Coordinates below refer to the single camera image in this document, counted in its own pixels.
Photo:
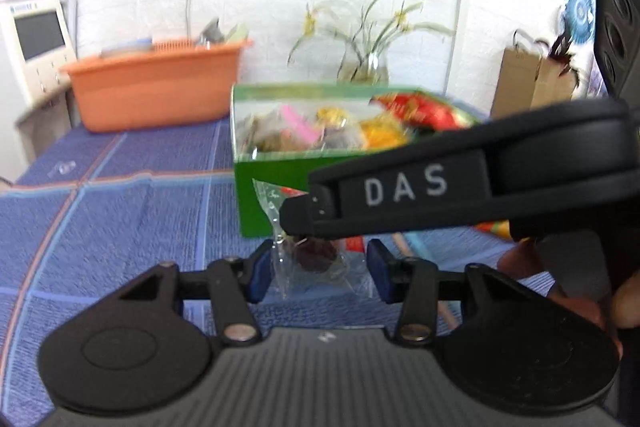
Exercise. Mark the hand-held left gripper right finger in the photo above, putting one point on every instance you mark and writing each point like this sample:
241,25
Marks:
378,269

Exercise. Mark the white device with screen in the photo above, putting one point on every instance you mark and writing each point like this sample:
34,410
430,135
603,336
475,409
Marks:
37,47

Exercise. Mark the pink snack packet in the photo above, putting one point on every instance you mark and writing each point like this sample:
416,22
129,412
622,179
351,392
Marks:
300,124

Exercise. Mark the plant in glass vase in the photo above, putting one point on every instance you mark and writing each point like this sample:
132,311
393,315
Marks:
362,62

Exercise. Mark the yellow snack packet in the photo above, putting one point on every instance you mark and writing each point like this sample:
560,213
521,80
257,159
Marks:
385,134

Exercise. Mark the metal lid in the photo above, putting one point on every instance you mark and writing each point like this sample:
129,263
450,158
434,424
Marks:
211,32

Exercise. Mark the round blue wall fan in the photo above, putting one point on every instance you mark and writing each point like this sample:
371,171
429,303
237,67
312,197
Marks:
577,9

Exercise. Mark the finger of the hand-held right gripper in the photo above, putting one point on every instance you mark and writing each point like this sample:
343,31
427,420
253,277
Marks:
297,218

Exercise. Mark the brown paper bag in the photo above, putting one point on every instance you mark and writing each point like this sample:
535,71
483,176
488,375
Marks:
520,82

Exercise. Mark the orange ridged rack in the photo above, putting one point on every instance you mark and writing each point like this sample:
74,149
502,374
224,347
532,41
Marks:
172,43

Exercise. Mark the person's right hand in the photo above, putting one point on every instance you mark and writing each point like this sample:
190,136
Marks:
520,259

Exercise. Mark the small red snack packet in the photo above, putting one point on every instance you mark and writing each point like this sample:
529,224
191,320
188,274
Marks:
355,245

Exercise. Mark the beige snack packet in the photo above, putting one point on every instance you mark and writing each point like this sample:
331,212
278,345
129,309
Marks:
265,132

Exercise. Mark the gold wrapped snack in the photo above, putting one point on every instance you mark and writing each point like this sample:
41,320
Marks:
334,116

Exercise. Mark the clear packet with dark snack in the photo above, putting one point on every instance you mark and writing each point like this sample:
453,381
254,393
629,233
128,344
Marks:
312,255

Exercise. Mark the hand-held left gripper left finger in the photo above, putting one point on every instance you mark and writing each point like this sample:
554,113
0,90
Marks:
260,274

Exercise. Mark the pink snack stick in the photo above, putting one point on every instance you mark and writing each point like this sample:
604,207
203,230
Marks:
410,246

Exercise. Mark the orange snack packet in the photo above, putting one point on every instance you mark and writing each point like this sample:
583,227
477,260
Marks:
492,229

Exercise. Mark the green plastic item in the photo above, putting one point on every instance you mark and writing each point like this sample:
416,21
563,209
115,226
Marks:
237,33

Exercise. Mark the orange plastic basin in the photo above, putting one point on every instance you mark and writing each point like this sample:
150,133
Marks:
155,89

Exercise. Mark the blue checkered tablecloth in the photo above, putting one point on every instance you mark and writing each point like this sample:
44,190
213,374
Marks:
125,217

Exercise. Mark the green cardboard box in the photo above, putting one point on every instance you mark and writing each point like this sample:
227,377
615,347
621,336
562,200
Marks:
270,197

